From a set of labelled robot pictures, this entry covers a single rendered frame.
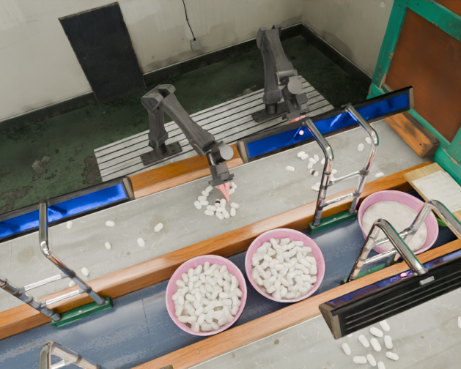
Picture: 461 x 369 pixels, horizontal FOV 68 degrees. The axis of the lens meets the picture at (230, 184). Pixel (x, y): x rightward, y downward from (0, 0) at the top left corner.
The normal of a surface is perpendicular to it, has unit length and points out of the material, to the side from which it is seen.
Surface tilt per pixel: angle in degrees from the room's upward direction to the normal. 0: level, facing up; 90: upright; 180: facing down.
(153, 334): 0
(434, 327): 0
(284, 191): 0
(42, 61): 90
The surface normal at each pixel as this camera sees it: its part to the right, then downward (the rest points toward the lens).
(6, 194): -0.08, -0.61
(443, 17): -0.94, 0.31
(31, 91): 0.41, 0.69
